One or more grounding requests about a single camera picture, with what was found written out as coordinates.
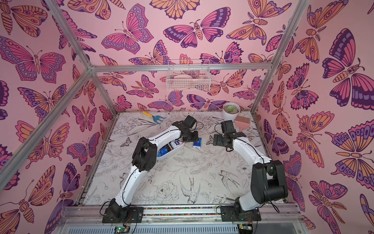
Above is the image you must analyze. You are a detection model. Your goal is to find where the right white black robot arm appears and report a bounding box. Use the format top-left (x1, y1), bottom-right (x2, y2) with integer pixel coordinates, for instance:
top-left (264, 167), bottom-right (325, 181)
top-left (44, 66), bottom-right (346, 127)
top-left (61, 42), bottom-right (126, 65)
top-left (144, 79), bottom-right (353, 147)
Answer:
top-left (213, 121), bottom-right (288, 213)

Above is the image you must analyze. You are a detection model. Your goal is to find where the white wire wall basket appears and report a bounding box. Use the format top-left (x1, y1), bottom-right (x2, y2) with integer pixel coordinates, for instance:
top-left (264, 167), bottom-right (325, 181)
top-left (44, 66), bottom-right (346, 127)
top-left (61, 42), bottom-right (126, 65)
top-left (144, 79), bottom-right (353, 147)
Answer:
top-left (165, 59), bottom-right (211, 92)

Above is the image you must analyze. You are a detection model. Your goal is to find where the blue cartoon tissue pack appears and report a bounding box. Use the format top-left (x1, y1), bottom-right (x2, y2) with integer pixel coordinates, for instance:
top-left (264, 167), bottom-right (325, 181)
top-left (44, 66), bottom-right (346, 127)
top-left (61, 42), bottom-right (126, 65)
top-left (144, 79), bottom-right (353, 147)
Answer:
top-left (157, 147), bottom-right (170, 158)

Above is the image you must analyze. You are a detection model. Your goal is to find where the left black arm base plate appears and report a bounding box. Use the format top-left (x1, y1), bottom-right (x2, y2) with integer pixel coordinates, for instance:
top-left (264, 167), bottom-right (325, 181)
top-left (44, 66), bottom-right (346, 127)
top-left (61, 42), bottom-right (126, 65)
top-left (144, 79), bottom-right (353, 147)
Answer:
top-left (102, 206), bottom-right (144, 224)

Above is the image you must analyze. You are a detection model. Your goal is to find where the white plastic storage box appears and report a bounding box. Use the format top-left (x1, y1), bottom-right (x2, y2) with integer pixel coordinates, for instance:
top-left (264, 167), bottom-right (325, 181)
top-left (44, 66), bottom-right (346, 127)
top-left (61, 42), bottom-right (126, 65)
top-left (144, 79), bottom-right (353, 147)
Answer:
top-left (157, 140), bottom-right (185, 160)

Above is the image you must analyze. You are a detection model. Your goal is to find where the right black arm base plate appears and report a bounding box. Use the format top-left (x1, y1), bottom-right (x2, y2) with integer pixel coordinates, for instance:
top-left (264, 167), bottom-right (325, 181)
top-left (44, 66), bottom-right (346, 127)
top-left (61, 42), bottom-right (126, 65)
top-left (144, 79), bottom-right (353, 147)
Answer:
top-left (218, 205), bottom-right (262, 222)

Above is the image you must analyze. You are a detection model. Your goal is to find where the blue pocket tissue pack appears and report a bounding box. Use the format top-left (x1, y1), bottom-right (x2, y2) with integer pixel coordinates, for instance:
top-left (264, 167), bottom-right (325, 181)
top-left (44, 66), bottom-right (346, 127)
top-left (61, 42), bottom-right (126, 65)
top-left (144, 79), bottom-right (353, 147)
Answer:
top-left (193, 138), bottom-right (202, 149)

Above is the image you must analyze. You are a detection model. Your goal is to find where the white pot with succulent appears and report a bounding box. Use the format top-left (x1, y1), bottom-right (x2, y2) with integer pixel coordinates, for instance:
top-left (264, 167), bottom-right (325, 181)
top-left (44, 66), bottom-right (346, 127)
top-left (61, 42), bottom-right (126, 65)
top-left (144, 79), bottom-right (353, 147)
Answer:
top-left (222, 102), bottom-right (241, 121)

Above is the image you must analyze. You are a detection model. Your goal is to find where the pink brush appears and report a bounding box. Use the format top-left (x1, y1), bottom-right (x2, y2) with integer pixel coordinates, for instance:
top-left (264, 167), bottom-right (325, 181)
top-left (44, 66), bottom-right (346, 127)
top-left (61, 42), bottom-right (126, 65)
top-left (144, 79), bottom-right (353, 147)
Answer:
top-left (234, 116), bottom-right (251, 132)

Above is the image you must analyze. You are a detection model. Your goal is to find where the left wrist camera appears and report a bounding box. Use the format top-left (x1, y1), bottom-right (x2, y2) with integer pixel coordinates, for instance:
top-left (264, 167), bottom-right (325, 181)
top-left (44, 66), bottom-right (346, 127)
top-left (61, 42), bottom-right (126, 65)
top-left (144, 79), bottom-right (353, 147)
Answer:
top-left (183, 115), bottom-right (197, 129)

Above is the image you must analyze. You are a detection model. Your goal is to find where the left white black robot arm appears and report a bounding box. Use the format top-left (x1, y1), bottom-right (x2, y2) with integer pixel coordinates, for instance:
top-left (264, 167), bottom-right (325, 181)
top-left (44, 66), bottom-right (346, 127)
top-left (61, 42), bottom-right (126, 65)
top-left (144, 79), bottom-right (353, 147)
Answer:
top-left (112, 116), bottom-right (199, 208)

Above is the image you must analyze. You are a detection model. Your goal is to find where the pink white tissue pack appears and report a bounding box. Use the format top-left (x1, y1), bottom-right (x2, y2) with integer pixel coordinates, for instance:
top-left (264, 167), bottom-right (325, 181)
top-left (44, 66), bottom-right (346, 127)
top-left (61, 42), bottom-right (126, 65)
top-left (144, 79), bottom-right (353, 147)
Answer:
top-left (170, 140), bottom-right (182, 149)

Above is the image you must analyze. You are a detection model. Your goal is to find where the blue yellow garden fork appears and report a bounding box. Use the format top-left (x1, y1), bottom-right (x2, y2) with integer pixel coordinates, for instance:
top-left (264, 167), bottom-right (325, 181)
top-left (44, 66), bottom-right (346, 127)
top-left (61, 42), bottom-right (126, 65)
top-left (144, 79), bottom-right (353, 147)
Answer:
top-left (142, 111), bottom-right (165, 124)

